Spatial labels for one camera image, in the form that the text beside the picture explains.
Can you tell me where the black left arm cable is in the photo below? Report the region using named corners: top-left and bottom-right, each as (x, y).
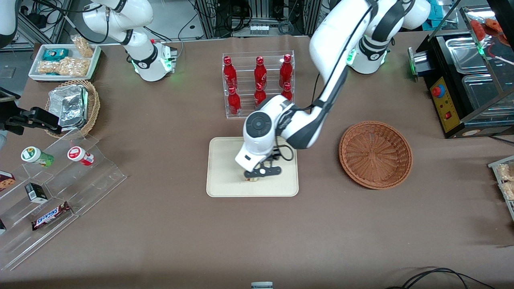
top-left (263, 71), bottom-right (322, 163)

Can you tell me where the green label drink cup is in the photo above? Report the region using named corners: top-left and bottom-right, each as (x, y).
top-left (21, 146), bottom-right (55, 168)

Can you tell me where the small black carton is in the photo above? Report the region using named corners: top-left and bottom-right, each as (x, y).
top-left (24, 182), bottom-right (49, 204)

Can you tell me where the clear acrylic bottle rack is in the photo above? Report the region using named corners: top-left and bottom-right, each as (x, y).
top-left (222, 50), bottom-right (296, 120)

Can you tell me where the clear acrylic stepped display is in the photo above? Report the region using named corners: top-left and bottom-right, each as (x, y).
top-left (0, 128), bottom-right (128, 272)

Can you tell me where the red label drink cup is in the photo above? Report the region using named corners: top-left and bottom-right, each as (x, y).
top-left (67, 146), bottom-right (96, 167)

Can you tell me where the Snickers chocolate bar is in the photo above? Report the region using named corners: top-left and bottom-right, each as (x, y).
top-left (31, 201), bottom-right (72, 231)

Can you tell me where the oval tan wicker basket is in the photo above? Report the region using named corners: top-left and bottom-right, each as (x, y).
top-left (45, 79), bottom-right (101, 139)

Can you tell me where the cream rectangular serving tray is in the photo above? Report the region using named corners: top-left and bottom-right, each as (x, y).
top-left (206, 136), bottom-right (300, 198)

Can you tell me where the large clear peanut bag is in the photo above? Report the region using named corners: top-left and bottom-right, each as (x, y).
top-left (38, 57), bottom-right (90, 77)

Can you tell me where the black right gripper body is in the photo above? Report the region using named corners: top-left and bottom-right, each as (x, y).
top-left (0, 89), bottom-right (45, 135)

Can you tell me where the red food in warmer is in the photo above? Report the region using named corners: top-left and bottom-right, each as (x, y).
top-left (469, 18), bottom-right (510, 45)

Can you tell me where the white wire snack tray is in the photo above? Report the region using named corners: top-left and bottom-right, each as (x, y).
top-left (487, 155), bottom-right (514, 222)

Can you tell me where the white rectangular snack bin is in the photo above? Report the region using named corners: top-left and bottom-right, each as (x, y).
top-left (28, 43), bottom-right (102, 82)

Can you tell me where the black food warmer machine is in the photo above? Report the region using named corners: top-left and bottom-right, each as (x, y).
top-left (407, 6), bottom-right (514, 139)

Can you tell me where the silver foil container stack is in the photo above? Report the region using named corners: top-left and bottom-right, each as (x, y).
top-left (48, 84), bottom-right (89, 130)

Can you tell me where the round brown wicker basket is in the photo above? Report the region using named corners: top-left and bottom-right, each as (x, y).
top-left (339, 121), bottom-right (413, 190)

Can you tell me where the brown cookie box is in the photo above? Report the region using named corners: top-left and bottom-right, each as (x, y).
top-left (0, 171), bottom-right (17, 193)

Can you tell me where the teal snack packet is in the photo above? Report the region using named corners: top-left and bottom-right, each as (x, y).
top-left (42, 48), bottom-right (69, 62)

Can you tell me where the small clear peanut bag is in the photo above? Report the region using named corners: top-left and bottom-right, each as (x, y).
top-left (71, 35), bottom-right (94, 58)

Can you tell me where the black floor cable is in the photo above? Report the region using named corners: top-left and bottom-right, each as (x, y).
top-left (385, 267), bottom-right (497, 289)

